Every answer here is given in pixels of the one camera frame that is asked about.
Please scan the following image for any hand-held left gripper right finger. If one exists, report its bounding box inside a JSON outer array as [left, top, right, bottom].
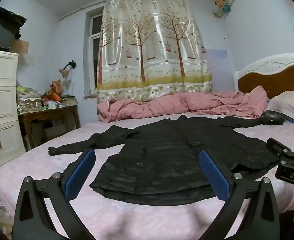
[[199, 150, 281, 240]]

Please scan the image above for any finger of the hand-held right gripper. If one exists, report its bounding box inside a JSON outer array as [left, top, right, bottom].
[[266, 137, 291, 158]]

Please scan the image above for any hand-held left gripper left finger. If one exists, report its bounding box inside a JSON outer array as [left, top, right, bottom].
[[12, 148, 96, 240]]

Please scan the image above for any black puffer jacket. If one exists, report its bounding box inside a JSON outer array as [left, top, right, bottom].
[[48, 114, 285, 207]]

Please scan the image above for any pink floral pillow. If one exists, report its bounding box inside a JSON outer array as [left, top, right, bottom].
[[267, 91, 294, 126]]

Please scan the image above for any white storage box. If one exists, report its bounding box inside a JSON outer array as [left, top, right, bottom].
[[45, 124, 68, 141]]

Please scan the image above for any white and wooden headboard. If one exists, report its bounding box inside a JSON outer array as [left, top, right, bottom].
[[233, 53, 294, 100]]

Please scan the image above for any wooden desk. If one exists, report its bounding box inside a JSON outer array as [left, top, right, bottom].
[[18, 99, 81, 152]]

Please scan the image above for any bed with pink floral sheet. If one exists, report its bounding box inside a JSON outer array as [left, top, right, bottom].
[[0, 115, 294, 240]]

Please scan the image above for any pink checked quilt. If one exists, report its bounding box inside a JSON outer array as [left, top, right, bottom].
[[97, 85, 269, 123]]

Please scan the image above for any orange snack bag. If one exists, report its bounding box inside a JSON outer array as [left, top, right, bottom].
[[41, 79, 63, 103]]

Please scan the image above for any stack of papers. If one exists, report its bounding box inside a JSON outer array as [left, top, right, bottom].
[[16, 86, 45, 116]]

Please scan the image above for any pink desk lamp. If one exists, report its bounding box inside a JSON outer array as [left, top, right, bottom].
[[59, 60, 77, 80]]

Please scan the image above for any white drawer cabinet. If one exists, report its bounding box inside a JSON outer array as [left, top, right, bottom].
[[0, 49, 27, 178]]

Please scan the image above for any white framed window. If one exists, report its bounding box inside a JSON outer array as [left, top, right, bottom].
[[85, 7, 105, 95]]

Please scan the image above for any tree print curtain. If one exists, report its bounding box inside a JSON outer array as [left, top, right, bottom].
[[97, 0, 214, 103]]

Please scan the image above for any cardboard box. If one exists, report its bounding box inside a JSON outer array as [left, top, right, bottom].
[[10, 39, 30, 54]]

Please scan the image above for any stuffed doll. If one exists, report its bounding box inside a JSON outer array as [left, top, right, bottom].
[[211, 0, 232, 19]]

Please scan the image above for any dark bag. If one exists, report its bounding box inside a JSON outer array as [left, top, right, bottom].
[[0, 6, 28, 52]]

